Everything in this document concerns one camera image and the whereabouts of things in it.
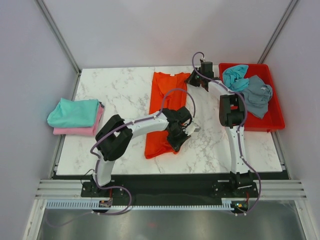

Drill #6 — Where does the left corner frame post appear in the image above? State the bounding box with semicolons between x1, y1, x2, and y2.
34;0;82;76

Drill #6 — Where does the aluminium frame rail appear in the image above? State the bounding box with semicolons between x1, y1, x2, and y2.
35;179;307;200

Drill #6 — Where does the right corner frame post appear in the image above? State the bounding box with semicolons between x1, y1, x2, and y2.
257;0;300;64

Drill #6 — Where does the red plastic bin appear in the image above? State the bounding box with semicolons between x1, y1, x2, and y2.
218;63;285;132

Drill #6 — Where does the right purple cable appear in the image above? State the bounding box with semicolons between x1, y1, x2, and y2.
191;51;262;217

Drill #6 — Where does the corner frame post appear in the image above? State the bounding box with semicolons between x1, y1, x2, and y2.
34;0;82;76
257;0;300;64

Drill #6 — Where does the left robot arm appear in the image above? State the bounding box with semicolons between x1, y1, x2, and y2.
90;106;201;197

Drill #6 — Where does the cyan t shirt in bin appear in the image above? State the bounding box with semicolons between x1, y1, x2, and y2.
222;64;249;92

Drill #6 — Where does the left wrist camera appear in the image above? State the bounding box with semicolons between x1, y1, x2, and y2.
183;121;201;136

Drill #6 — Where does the orange t shirt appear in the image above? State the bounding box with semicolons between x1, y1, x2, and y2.
144;72;191;159

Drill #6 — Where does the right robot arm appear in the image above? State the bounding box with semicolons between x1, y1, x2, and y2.
186;59;259;197

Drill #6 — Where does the purple cable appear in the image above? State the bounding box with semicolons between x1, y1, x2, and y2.
191;51;262;217
89;87;197;216

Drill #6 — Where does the white cable duct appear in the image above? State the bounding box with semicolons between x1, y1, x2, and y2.
45;199;234;211

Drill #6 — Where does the folded pink t shirt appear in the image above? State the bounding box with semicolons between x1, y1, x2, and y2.
53;102;105;137

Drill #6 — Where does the grey t shirt in bin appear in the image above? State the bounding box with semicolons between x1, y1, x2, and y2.
241;75;273;119

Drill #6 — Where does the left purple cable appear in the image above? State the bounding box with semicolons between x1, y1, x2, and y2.
89;87;197;216

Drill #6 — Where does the folded teal t shirt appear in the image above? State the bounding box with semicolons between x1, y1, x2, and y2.
47;98;100;128

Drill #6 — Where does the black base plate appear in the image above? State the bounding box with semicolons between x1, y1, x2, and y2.
81;173;258;206

